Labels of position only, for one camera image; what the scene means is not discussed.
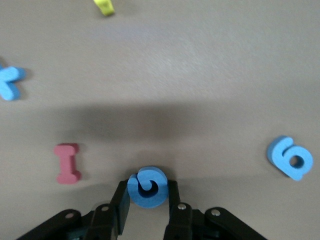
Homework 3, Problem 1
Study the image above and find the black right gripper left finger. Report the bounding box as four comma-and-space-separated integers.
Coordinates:
86, 179, 131, 240

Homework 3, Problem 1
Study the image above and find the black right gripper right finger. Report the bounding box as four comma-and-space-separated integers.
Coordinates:
163, 179, 195, 240

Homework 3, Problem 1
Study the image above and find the red foam letter I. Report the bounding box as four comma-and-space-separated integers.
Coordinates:
53, 143, 82, 185

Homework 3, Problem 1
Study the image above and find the blue foam letter X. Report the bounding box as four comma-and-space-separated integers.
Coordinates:
0, 63, 27, 102

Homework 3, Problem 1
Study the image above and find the blue foam number six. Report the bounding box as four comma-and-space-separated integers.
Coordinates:
266, 135, 314, 182

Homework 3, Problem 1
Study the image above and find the yellow foam letter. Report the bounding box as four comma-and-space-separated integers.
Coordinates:
92, 0, 116, 17

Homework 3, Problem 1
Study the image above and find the blue foam letter G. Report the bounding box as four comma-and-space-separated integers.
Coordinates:
126, 166, 168, 209

